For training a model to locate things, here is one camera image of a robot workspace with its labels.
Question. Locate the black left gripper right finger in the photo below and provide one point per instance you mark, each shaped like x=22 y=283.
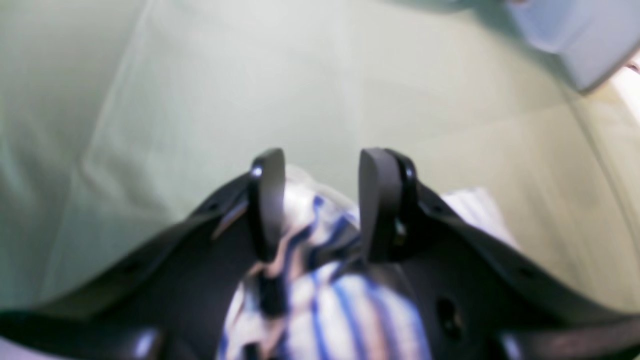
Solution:
x=476 y=297

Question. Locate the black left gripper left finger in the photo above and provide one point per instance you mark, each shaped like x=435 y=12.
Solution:
x=168 y=299

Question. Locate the blue white striped t-shirt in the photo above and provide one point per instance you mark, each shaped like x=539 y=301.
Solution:
x=315 y=302

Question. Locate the green table cloth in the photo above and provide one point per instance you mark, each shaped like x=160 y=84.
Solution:
x=120 y=117

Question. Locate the white box corner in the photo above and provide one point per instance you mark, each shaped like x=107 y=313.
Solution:
x=593 y=39

